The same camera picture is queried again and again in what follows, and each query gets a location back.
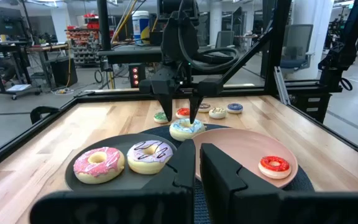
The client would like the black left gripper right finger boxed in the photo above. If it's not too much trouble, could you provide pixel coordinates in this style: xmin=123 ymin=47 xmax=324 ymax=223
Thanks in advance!
xmin=200 ymin=142 xmax=358 ymax=224

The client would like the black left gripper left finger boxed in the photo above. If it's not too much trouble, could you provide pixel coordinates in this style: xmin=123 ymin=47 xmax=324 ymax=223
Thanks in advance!
xmin=29 ymin=139 xmax=196 ymax=224

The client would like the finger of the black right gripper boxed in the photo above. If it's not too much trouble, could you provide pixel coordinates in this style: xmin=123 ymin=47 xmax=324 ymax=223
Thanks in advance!
xmin=188 ymin=78 xmax=225 ymax=124
xmin=139 ymin=77 xmax=177 ymax=123

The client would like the small red sprinkled donut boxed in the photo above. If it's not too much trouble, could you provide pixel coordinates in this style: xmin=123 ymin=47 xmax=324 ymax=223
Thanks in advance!
xmin=258 ymin=155 xmax=291 ymax=180
xmin=175 ymin=107 xmax=191 ymax=119

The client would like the small white donut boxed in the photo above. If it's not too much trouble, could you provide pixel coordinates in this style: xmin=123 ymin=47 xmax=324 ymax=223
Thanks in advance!
xmin=208 ymin=107 xmax=227 ymax=120

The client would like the small green donut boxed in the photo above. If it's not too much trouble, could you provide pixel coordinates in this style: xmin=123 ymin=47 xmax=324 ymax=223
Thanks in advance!
xmin=153 ymin=111 xmax=170 ymax=124

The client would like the small blue donut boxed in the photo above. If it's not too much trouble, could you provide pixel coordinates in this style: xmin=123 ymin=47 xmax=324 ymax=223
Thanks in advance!
xmin=226 ymin=103 xmax=244 ymax=114

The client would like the large blue drizzled donut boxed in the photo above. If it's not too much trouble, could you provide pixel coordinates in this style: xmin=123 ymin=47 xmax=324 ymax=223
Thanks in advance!
xmin=168 ymin=118 xmax=206 ymax=142

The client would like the large purple chocolate-drizzled donut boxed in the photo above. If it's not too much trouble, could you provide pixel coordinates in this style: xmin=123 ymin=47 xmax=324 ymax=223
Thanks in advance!
xmin=126 ymin=139 xmax=174 ymax=175

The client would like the large pink iced donut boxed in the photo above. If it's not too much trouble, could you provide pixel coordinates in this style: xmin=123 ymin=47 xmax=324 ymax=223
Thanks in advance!
xmin=73 ymin=146 xmax=126 ymax=185

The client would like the black box with indicator lights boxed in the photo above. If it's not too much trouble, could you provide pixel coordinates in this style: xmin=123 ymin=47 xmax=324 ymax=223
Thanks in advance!
xmin=128 ymin=63 xmax=147 ymax=89

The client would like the dark blue woven round placemat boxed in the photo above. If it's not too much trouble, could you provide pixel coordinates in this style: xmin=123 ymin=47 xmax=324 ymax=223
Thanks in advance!
xmin=140 ymin=123 xmax=315 ymax=224

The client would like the grey office chair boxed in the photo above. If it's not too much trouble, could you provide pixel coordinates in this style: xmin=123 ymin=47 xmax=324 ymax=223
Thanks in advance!
xmin=280 ymin=24 xmax=315 ymax=78
xmin=214 ymin=30 xmax=235 ymax=49

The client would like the pink plate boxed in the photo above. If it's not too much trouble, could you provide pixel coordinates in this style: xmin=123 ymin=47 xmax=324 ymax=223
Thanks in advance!
xmin=192 ymin=128 xmax=299 ymax=190

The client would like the white wipes canister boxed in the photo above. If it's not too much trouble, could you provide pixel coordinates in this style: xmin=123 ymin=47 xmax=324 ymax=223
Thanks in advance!
xmin=131 ymin=10 xmax=150 ymax=44

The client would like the dark grey plate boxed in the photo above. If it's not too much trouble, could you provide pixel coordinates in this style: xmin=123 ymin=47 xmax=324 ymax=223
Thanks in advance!
xmin=64 ymin=133 xmax=178 ymax=191

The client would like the red parts bin shelf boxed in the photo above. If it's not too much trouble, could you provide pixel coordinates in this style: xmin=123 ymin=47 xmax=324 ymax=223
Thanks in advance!
xmin=65 ymin=12 xmax=101 ymax=68

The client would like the black floor box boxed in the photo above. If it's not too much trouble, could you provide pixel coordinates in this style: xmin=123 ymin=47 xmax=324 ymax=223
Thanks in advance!
xmin=50 ymin=55 xmax=79 ymax=88

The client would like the black drawer unit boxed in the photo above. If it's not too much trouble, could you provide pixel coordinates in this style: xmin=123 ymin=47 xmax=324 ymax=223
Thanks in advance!
xmin=292 ymin=91 xmax=332 ymax=124

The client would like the white room pillar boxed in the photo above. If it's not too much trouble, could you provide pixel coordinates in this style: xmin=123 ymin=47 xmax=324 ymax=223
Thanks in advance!
xmin=290 ymin=0 xmax=335 ymax=80

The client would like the black curved clamp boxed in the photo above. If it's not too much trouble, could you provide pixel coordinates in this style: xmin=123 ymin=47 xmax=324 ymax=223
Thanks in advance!
xmin=29 ymin=105 xmax=62 ymax=125

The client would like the black angled rig strut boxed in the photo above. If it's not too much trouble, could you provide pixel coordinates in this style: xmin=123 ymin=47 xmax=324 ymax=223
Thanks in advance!
xmin=317 ymin=0 xmax=358 ymax=94

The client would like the white paper sheet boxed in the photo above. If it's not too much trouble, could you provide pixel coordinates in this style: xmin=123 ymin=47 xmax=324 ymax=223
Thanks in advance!
xmin=6 ymin=83 xmax=32 ymax=93

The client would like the person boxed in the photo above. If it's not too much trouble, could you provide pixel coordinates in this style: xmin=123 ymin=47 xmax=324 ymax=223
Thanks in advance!
xmin=0 ymin=55 xmax=17 ymax=88

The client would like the black rolling desk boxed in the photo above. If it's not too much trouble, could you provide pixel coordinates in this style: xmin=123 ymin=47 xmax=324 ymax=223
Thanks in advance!
xmin=0 ymin=42 xmax=42 ymax=100

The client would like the black computer monitor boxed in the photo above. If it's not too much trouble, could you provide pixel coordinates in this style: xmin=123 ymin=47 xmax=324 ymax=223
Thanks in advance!
xmin=0 ymin=3 xmax=26 ymax=37

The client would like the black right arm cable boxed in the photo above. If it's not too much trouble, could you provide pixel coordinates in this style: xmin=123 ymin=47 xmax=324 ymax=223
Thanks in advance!
xmin=177 ymin=18 xmax=240 ymax=74

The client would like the black diagonal frame brace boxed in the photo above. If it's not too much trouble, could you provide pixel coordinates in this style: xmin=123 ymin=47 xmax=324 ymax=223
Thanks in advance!
xmin=221 ymin=27 xmax=275 ymax=85

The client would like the silver metal bracket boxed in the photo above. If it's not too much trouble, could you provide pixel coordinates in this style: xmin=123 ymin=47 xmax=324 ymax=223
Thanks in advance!
xmin=273 ymin=65 xmax=291 ymax=105

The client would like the yellow hose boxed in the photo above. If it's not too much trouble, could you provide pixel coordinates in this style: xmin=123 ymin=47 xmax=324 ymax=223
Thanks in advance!
xmin=110 ymin=0 xmax=138 ymax=44

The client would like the black frame post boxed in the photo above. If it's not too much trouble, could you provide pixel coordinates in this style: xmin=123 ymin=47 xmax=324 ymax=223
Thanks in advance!
xmin=263 ymin=0 xmax=293 ymax=96
xmin=96 ymin=0 xmax=112 ymax=52

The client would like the yellow cable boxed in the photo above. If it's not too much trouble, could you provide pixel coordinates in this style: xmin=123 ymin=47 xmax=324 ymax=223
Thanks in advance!
xmin=52 ymin=43 xmax=74 ymax=96

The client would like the black table border frame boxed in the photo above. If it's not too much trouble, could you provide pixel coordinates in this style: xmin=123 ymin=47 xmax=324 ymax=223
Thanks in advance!
xmin=0 ymin=88 xmax=358 ymax=177

